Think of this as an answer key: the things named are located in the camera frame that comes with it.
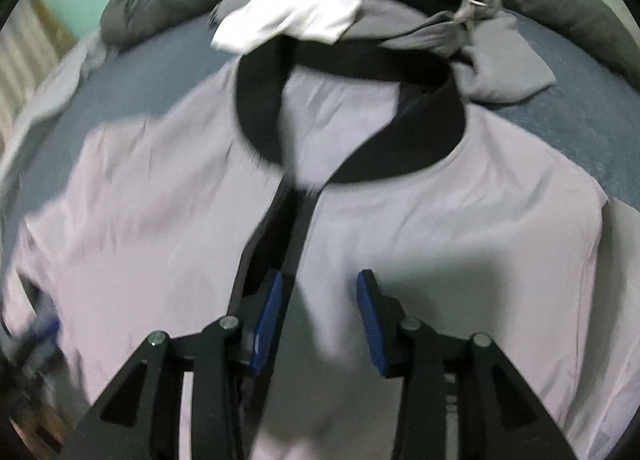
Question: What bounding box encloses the bed with blue-grey sheet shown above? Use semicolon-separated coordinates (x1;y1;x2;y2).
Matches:
0;5;640;261

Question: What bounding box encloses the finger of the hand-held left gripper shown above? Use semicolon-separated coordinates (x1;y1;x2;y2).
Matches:
20;317;63;346

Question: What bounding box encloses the grey hooded garment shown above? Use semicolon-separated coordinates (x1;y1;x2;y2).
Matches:
215;0;558;103

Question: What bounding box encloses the light grey pillow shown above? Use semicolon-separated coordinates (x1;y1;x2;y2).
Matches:
15;35;108;141

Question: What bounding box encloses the grey jacket with black trim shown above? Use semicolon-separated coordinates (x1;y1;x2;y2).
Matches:
0;37;640;460

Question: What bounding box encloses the beige striped curtain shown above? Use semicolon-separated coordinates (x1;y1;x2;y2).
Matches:
0;0;76;151

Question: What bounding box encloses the white garment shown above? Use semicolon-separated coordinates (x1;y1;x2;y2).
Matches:
210;0;366;53

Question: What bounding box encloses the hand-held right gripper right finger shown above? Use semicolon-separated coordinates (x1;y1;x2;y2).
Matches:
356;269;576;460

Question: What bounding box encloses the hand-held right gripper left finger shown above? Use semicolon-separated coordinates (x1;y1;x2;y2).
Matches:
60;270;286;460

